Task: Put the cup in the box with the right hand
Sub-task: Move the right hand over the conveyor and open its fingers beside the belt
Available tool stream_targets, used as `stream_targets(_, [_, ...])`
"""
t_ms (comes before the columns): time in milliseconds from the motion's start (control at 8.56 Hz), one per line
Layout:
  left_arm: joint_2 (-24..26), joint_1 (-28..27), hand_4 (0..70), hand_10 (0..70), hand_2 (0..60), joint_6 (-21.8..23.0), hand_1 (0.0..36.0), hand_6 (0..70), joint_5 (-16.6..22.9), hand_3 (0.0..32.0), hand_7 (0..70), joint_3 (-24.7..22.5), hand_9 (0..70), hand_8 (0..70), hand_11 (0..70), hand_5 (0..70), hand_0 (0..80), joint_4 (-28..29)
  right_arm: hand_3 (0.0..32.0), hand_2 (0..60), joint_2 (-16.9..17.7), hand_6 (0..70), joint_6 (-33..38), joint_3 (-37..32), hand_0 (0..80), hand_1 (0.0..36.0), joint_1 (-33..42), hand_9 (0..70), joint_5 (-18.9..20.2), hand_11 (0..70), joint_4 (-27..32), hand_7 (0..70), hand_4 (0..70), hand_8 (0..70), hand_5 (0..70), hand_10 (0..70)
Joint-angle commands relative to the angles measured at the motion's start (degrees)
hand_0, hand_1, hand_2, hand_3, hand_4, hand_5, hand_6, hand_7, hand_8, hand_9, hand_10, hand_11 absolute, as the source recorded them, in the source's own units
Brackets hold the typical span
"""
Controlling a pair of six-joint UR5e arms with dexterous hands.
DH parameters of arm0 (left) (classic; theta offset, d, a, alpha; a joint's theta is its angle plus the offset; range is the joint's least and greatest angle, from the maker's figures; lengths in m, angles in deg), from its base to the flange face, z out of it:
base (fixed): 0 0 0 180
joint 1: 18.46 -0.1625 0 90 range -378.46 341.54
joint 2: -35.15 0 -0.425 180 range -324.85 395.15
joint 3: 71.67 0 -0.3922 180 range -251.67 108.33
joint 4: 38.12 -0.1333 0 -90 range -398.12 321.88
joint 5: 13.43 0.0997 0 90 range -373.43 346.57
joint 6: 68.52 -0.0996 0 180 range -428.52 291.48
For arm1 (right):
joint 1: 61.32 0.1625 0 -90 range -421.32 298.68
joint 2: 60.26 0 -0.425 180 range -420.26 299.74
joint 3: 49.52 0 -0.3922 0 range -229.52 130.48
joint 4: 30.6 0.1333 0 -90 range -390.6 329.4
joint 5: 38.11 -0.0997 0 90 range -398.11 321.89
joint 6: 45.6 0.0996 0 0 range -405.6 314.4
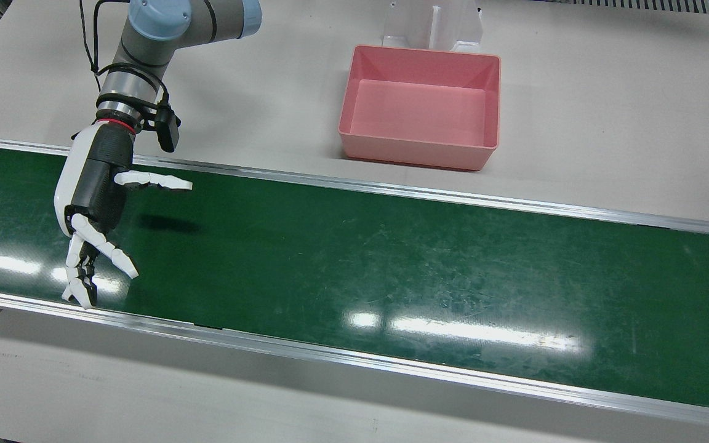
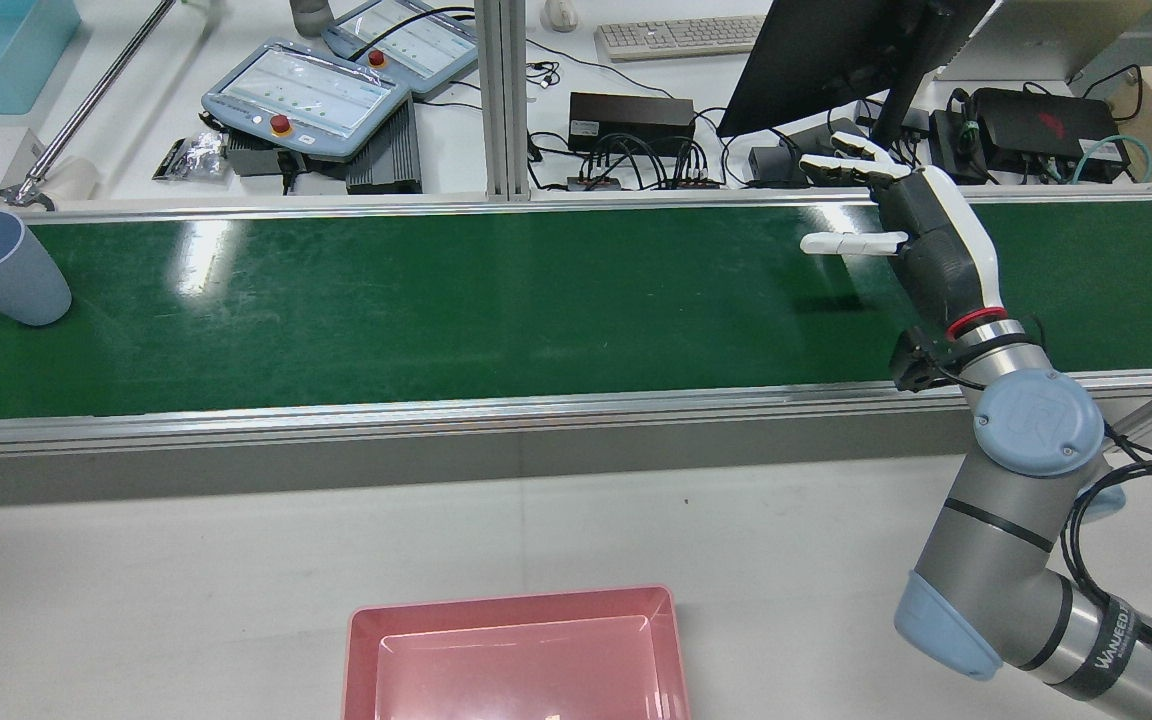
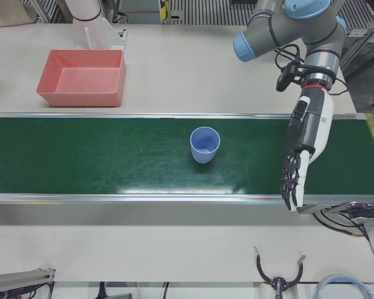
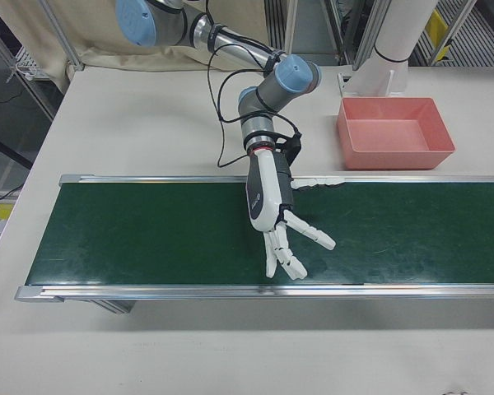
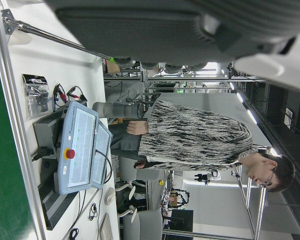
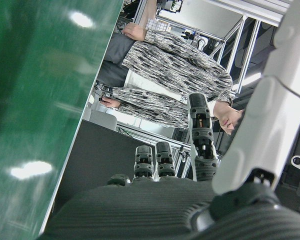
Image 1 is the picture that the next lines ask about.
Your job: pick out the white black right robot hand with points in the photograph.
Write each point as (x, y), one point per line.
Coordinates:
(99, 178)

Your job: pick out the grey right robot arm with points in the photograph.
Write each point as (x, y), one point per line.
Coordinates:
(151, 43)

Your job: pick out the pink plastic box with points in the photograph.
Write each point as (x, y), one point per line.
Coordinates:
(422, 111)

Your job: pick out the green conveyor belt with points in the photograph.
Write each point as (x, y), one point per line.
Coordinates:
(391, 192)
(354, 258)

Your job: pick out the white plastic stand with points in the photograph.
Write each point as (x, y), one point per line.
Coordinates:
(431, 24)

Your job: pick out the metal vent grille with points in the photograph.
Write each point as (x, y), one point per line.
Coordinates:
(668, 5)

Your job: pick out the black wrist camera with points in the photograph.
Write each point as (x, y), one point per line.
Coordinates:
(167, 130)

